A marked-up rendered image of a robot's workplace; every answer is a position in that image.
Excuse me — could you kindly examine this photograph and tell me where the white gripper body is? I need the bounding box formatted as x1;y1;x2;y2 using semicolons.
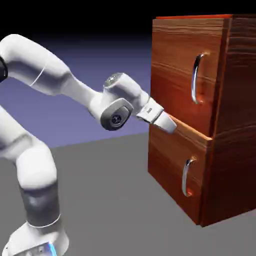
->
153;111;178;134

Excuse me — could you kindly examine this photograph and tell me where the short wood cabinet door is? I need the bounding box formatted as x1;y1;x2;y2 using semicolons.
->
147;115;213;226

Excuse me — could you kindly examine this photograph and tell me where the tall wood cabinet door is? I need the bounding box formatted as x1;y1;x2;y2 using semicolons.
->
150;17;231;138

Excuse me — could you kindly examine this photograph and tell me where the dark wood cabinet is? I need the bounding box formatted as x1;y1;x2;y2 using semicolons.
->
147;13;256;228

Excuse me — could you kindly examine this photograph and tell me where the long curved metal handle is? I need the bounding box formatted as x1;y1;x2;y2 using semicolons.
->
190;52;206;105

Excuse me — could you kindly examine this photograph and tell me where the short curved metal handle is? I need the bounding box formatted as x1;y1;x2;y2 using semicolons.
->
181;157;197;198

